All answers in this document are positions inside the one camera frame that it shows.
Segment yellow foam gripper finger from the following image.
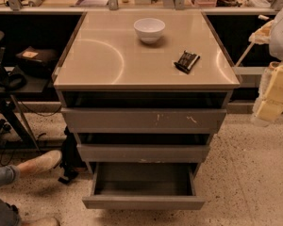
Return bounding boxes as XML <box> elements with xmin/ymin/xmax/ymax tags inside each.
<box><xmin>248</xmin><ymin>20</ymin><xmax>274</xmax><ymax>45</ymax></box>
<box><xmin>251</xmin><ymin>62</ymin><xmax>283</xmax><ymax>127</ymax></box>

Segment black chocolate rxbar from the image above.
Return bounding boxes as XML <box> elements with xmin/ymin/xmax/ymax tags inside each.
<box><xmin>175</xmin><ymin>51</ymin><xmax>200</xmax><ymax>74</ymax></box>

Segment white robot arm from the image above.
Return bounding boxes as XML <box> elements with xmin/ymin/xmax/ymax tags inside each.
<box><xmin>249</xmin><ymin>8</ymin><xmax>283</xmax><ymax>127</ymax></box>

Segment grey drawer cabinet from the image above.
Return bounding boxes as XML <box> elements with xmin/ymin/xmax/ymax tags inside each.
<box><xmin>51</xmin><ymin>8</ymin><xmax>242</xmax><ymax>174</ymax></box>

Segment bottom grey drawer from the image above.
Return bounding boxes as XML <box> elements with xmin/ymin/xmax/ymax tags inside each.
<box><xmin>82</xmin><ymin>162</ymin><xmax>205</xmax><ymax>210</ymax></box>

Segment grey drawer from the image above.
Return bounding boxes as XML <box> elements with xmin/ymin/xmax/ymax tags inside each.
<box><xmin>62</xmin><ymin>91</ymin><xmax>227</xmax><ymax>134</ymax></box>
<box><xmin>82</xmin><ymin>162</ymin><xmax>205</xmax><ymax>210</ymax></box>
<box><xmin>77</xmin><ymin>133</ymin><xmax>210</xmax><ymax>163</ymax></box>

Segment middle grey drawer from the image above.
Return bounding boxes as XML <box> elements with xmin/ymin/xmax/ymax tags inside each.
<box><xmin>77</xmin><ymin>133</ymin><xmax>210</xmax><ymax>163</ymax></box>

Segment top grey drawer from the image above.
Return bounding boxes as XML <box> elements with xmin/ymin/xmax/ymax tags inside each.
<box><xmin>62</xmin><ymin>91</ymin><xmax>227</xmax><ymax>134</ymax></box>

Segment white ceramic bowl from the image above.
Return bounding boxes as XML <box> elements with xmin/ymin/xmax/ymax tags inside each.
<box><xmin>134</xmin><ymin>18</ymin><xmax>165</xmax><ymax>44</ymax></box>

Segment black bag with label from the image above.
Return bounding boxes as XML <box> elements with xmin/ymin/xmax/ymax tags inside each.
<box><xmin>16</xmin><ymin>46</ymin><xmax>58</xmax><ymax>78</ymax></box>

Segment black headphones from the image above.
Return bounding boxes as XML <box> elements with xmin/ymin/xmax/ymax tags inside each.
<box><xmin>0</xmin><ymin>64</ymin><xmax>26</xmax><ymax>90</ymax></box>

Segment tan shoe lower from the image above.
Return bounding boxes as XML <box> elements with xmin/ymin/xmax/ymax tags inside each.
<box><xmin>22</xmin><ymin>218</ymin><xmax>59</xmax><ymax>226</ymax></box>

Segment blue jeans leg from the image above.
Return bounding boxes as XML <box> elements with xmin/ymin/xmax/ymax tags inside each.
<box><xmin>0</xmin><ymin>165</ymin><xmax>21</xmax><ymax>226</ymax></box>

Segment black stand frame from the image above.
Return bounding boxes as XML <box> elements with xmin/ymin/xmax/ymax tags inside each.
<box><xmin>0</xmin><ymin>30</ymin><xmax>42</xmax><ymax>153</ymax></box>

